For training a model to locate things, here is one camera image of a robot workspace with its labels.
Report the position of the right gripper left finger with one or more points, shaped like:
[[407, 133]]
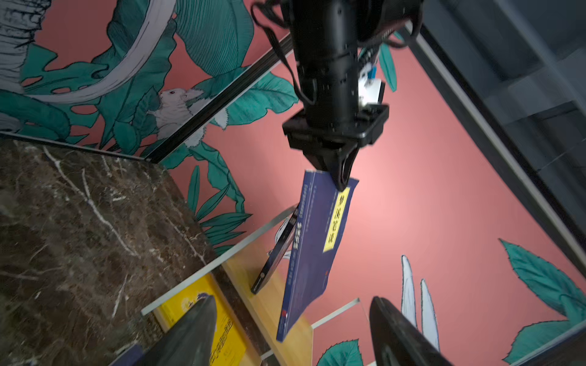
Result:
[[190, 340]]

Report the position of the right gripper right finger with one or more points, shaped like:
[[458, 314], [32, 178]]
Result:
[[396, 341]]

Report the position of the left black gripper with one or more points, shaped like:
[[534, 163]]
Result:
[[329, 144]]

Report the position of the purple book yellow label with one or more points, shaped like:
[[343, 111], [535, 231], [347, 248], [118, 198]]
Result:
[[322, 215]]

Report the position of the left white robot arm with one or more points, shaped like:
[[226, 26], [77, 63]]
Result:
[[333, 41]]

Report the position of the yellow cartoon cover book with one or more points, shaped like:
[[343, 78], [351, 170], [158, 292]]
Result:
[[229, 346]]

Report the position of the dark purple bottom book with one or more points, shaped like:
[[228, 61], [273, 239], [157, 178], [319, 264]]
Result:
[[129, 357]]

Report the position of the black wolf cover book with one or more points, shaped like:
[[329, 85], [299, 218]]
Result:
[[282, 243]]

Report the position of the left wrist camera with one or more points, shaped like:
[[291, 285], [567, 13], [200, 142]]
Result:
[[371, 90]]

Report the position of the left black frame post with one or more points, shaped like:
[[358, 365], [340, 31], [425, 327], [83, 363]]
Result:
[[255, 89]]

